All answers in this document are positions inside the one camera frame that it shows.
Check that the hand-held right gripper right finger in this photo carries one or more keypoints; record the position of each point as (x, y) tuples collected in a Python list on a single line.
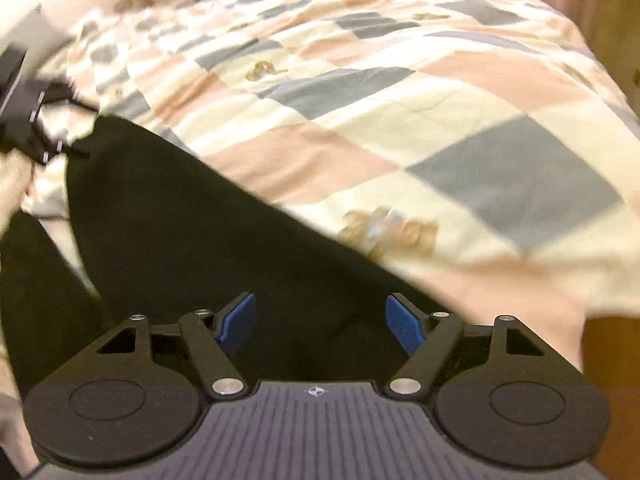
[(404, 322)]

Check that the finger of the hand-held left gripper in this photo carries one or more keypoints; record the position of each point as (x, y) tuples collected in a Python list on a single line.
[(62, 92), (52, 149)]

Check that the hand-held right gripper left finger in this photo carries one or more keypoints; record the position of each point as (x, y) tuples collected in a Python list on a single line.
[(237, 317)]

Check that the wooden panel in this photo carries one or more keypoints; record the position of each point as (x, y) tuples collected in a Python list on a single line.
[(615, 25)]

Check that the checkered quilt with bear print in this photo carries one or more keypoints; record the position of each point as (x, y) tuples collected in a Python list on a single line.
[(350, 135)]

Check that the black garment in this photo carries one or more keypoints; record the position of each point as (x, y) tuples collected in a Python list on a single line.
[(200, 240)]

